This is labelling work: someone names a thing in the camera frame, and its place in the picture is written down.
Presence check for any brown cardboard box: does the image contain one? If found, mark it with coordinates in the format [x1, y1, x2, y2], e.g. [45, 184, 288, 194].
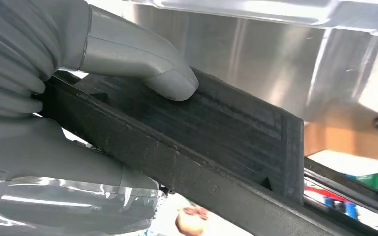
[304, 103, 378, 162]

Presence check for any silver stamped metal panel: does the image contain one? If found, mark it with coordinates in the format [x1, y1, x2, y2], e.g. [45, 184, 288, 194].
[124, 0, 378, 38]

